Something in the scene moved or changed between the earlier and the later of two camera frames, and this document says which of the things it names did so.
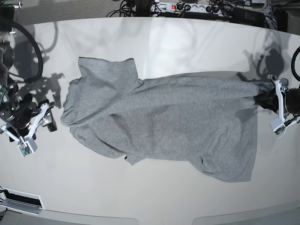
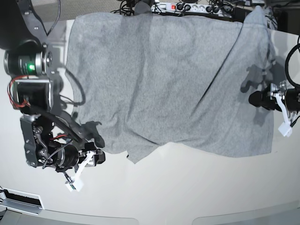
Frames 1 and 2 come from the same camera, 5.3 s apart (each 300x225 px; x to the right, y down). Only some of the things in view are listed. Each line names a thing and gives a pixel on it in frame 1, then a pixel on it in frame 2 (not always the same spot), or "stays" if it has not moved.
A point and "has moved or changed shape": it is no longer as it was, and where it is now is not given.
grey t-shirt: [211, 120] has moved or changed shape
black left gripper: [19, 112] -> [69, 156]
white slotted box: [20, 202] stays
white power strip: [191, 8] stays
